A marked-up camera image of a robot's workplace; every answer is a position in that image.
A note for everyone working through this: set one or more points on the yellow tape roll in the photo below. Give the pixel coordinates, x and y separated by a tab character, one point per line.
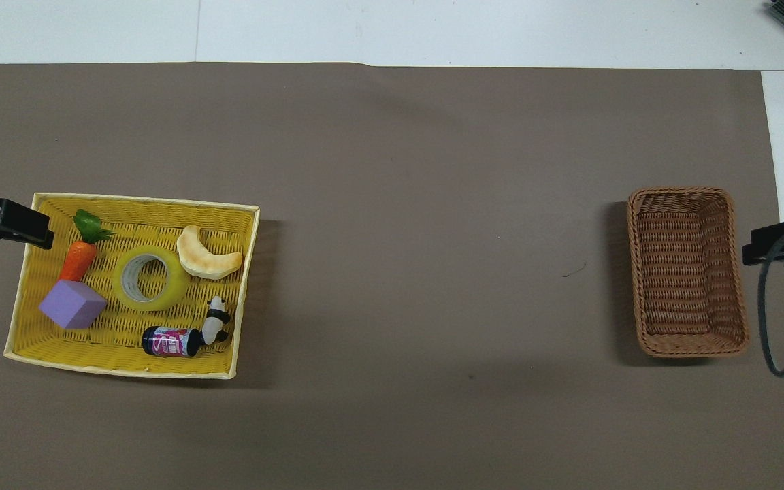
179	289

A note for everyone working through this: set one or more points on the yellow woven basket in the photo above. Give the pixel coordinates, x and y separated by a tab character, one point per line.
126	357

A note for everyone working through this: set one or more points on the brown wicker basket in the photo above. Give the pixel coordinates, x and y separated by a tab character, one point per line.
684	279

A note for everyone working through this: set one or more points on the toy bread crescent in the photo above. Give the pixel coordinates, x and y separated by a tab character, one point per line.
205	264

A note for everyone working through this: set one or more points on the small panda figure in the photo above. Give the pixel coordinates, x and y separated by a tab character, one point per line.
213	330

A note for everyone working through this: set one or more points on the small dark bottle pink label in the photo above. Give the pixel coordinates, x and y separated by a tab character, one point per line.
169	342

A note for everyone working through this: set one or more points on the orange toy carrot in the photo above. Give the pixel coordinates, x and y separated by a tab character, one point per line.
79	258

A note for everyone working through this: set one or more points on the purple foam cube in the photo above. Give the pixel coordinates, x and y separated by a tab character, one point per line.
72	306

